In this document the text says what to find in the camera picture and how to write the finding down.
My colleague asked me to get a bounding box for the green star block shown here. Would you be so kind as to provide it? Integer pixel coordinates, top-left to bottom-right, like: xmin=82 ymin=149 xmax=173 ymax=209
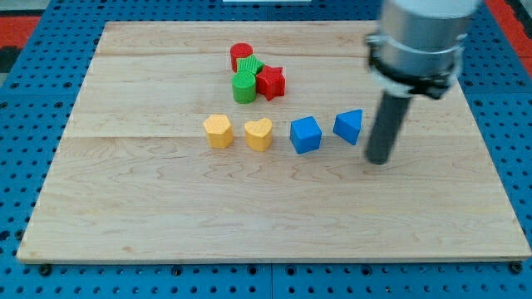
xmin=236 ymin=55 xmax=265 ymax=75

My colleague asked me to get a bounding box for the green cylinder block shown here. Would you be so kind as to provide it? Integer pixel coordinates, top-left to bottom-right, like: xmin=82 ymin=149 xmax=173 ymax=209
xmin=231 ymin=71 xmax=256 ymax=104

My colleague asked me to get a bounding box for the blue cube block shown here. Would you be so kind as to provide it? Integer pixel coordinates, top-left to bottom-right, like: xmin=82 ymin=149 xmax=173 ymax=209
xmin=289 ymin=116 xmax=322 ymax=154

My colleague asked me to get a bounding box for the red star block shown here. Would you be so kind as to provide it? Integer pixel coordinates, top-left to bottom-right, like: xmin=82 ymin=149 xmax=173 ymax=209
xmin=256 ymin=65 xmax=286 ymax=100

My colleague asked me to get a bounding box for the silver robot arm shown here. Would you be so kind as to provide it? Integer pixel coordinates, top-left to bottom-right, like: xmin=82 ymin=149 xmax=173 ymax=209
xmin=366 ymin=0 xmax=482 ymax=100

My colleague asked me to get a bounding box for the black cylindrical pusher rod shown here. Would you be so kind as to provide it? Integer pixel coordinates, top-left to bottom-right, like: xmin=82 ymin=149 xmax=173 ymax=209
xmin=365 ymin=92 xmax=411 ymax=165

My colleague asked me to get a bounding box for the blue triangle block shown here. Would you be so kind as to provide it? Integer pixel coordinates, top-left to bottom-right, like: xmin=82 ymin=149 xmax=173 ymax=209
xmin=333 ymin=109 xmax=362 ymax=145

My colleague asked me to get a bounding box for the yellow heart block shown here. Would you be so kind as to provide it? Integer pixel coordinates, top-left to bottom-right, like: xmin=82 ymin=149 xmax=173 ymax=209
xmin=244 ymin=118 xmax=273 ymax=152

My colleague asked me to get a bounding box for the light wooden board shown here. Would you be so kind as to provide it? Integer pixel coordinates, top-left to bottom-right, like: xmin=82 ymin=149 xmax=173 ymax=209
xmin=17 ymin=21 xmax=531 ymax=265

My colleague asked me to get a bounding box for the yellow pentagon block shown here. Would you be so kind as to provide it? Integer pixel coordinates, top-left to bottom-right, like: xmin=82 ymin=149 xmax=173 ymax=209
xmin=203 ymin=114 xmax=234 ymax=149

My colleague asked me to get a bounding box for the red cylinder block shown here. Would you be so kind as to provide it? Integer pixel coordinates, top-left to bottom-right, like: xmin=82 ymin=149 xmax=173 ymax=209
xmin=229 ymin=42 xmax=254 ymax=72

